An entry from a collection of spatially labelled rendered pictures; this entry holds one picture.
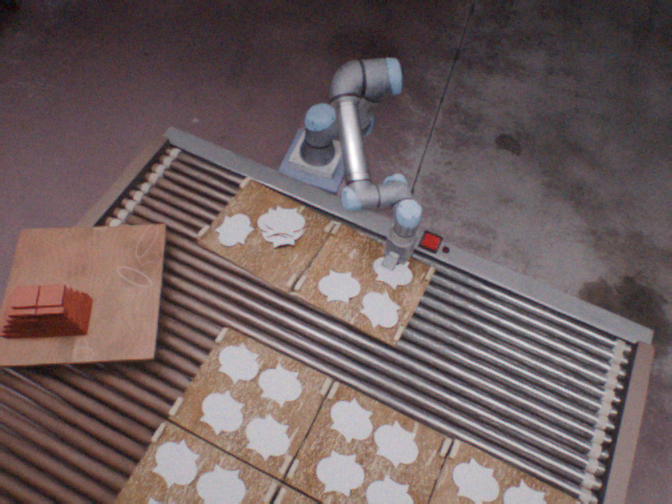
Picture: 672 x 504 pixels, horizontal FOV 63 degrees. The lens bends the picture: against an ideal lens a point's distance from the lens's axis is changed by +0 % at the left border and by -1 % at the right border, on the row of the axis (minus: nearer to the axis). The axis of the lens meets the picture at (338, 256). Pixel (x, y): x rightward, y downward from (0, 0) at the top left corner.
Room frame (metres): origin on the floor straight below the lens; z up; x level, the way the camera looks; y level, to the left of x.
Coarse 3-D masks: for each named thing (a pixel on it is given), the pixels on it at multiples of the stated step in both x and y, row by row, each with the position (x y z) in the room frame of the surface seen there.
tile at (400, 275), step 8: (376, 264) 1.00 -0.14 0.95; (400, 264) 1.01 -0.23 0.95; (376, 272) 0.96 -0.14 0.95; (384, 272) 0.97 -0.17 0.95; (392, 272) 0.97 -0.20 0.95; (400, 272) 0.97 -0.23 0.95; (408, 272) 0.98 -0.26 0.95; (376, 280) 0.93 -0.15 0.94; (384, 280) 0.93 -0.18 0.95; (392, 280) 0.94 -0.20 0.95; (400, 280) 0.94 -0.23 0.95; (408, 280) 0.94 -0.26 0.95; (392, 288) 0.91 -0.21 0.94
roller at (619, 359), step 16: (160, 160) 1.41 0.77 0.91; (176, 160) 1.42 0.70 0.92; (192, 176) 1.35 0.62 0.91; (208, 176) 1.35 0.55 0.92; (224, 192) 1.30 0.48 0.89; (448, 288) 0.95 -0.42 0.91; (464, 288) 0.95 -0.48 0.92; (480, 304) 0.90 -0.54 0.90; (496, 304) 0.89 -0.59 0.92; (528, 320) 0.84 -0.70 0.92; (544, 320) 0.85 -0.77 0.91; (560, 336) 0.80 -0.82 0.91; (576, 336) 0.80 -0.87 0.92; (592, 352) 0.75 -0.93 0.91; (608, 352) 0.75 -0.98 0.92
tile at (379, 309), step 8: (368, 296) 0.86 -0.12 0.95; (376, 296) 0.87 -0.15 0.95; (384, 296) 0.87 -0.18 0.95; (368, 304) 0.83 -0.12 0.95; (376, 304) 0.84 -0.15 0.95; (384, 304) 0.84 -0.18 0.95; (392, 304) 0.84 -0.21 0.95; (360, 312) 0.80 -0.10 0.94; (368, 312) 0.80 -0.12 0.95; (376, 312) 0.80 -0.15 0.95; (384, 312) 0.81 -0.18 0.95; (392, 312) 0.81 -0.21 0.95; (376, 320) 0.77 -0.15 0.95; (384, 320) 0.78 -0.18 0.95; (392, 320) 0.78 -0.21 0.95
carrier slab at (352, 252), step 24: (336, 240) 1.09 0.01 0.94; (360, 240) 1.10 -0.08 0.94; (312, 264) 0.98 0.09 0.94; (336, 264) 0.99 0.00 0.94; (360, 264) 1.00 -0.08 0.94; (408, 264) 1.02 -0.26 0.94; (312, 288) 0.88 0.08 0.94; (384, 288) 0.91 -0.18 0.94; (408, 288) 0.92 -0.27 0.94; (336, 312) 0.80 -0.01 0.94; (408, 312) 0.82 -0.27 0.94; (384, 336) 0.72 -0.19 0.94
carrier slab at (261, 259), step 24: (240, 192) 1.27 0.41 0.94; (264, 192) 1.28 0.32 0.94; (216, 216) 1.15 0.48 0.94; (312, 216) 1.19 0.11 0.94; (216, 240) 1.04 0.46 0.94; (264, 240) 1.06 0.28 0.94; (312, 240) 1.08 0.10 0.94; (240, 264) 0.95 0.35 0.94; (264, 264) 0.96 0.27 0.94; (288, 264) 0.97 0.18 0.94
